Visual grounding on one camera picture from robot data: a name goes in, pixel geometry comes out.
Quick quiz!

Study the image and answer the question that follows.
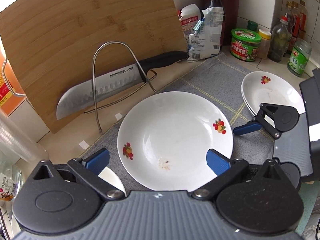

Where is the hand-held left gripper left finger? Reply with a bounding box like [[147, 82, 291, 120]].
[[32, 148, 120, 202]]

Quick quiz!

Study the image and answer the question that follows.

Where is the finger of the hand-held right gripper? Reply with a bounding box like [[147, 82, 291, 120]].
[[232, 103, 282, 140]]

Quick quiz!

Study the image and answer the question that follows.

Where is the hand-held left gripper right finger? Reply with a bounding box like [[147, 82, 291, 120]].
[[192, 149, 284, 202]]

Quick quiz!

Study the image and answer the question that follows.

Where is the white floral bowl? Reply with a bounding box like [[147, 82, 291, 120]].
[[97, 166, 127, 197]]

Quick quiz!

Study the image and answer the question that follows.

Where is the blue grey checked towel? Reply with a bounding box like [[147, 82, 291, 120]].
[[82, 52, 320, 240]]

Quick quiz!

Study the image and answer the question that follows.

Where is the tall plastic wrap roll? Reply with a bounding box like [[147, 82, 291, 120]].
[[0, 107, 49, 162]]

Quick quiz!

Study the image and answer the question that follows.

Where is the green lidded sauce jar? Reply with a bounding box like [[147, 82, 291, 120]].
[[230, 28, 262, 62]]

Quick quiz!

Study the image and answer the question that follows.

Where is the yellow lidded spice jar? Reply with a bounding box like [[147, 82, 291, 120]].
[[257, 29, 272, 59]]

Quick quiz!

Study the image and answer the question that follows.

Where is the green label glass bottle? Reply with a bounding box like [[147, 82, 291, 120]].
[[287, 39, 312, 77]]

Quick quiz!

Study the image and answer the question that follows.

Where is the glass jar with lid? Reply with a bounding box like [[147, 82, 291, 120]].
[[0, 152, 25, 205]]

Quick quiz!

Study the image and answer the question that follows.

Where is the glass bottle with red cap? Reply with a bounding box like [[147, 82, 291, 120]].
[[269, 16, 291, 63]]

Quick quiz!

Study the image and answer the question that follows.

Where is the white blue printed bag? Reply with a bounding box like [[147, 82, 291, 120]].
[[187, 6, 225, 61]]

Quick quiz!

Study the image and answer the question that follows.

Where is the orange cooking oil jug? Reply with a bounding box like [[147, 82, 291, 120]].
[[0, 52, 27, 117]]

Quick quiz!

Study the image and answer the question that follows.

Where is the amber glass bottle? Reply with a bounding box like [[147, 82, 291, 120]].
[[299, 0, 308, 40], [285, 1, 300, 54]]

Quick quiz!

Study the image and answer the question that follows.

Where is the brown knife block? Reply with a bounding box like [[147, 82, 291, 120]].
[[201, 0, 242, 46]]

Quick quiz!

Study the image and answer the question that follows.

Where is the white red printed bag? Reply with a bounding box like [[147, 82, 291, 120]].
[[177, 4, 203, 50]]

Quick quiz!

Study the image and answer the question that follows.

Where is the bamboo cutting board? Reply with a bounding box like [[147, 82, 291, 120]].
[[0, 0, 188, 135]]

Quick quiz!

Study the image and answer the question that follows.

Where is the dark soy sauce bottle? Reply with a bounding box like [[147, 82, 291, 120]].
[[202, 0, 225, 47]]

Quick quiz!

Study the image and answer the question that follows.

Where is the black handled kitchen knife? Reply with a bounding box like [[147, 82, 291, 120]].
[[56, 50, 188, 120]]

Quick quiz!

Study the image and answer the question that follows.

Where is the metal wire rack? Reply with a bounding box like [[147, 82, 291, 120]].
[[84, 41, 158, 134]]

